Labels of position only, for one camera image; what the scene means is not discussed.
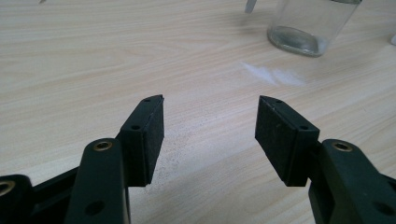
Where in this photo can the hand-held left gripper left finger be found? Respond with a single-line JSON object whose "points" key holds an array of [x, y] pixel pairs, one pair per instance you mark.
{"points": [[141, 146]]}

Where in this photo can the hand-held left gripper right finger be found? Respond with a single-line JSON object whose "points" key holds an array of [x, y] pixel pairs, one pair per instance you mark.
{"points": [[280, 140]]}

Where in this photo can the clear pitcher with grey lid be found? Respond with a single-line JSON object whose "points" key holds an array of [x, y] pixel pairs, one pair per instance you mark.
{"points": [[305, 28]]}

